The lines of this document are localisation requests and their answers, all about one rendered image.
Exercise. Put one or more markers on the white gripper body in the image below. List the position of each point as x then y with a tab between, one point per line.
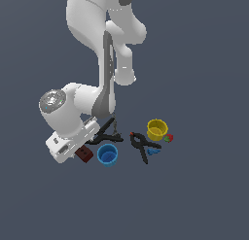
72	140

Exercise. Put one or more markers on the dark red brick block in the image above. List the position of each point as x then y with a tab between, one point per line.
84	153

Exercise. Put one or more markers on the large black spring clamp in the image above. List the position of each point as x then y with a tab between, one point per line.
107	135

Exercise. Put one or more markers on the blue plastic cup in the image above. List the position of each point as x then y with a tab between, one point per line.
107	155

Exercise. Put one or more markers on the black clamp with orange tip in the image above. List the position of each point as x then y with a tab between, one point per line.
142	146

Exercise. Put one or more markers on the small blue toy piece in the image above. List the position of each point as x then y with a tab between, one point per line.
152	151

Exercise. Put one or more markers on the yellow plastic cup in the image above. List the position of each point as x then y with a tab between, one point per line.
157	129

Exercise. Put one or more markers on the red strawberry toy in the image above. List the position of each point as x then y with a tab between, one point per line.
168	138

